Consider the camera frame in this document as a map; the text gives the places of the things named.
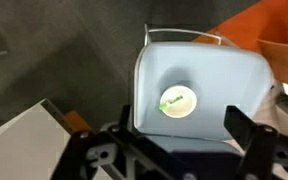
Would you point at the blue padded chair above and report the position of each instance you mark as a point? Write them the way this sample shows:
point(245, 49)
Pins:
point(217, 76)

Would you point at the green marker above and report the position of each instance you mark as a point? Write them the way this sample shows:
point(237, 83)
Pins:
point(169, 103)

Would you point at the orange floor mat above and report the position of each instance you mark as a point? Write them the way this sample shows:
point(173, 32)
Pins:
point(250, 23)

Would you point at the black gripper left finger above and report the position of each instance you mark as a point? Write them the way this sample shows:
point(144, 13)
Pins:
point(84, 156)

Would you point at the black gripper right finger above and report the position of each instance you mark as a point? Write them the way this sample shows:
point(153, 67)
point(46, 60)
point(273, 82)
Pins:
point(267, 153)

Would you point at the white flat panel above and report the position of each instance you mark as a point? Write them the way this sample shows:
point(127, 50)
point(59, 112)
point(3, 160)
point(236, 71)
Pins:
point(20, 146)

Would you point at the white bowl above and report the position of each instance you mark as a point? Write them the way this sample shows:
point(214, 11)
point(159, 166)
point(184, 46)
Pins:
point(184, 103)

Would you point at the wooden stool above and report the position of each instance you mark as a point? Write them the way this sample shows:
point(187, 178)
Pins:
point(284, 63)

